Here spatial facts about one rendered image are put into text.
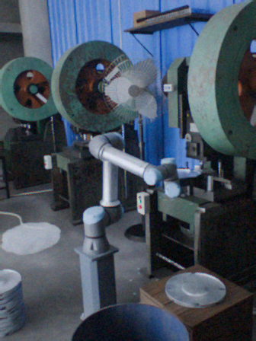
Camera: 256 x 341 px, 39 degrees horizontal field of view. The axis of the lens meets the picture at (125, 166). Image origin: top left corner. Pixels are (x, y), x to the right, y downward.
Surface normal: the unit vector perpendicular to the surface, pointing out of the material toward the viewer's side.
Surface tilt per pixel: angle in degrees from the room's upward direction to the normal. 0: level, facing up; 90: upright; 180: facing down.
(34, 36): 90
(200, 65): 77
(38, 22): 90
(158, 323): 88
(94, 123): 90
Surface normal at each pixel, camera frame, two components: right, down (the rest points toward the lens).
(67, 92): 0.52, 0.17
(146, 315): -0.34, 0.19
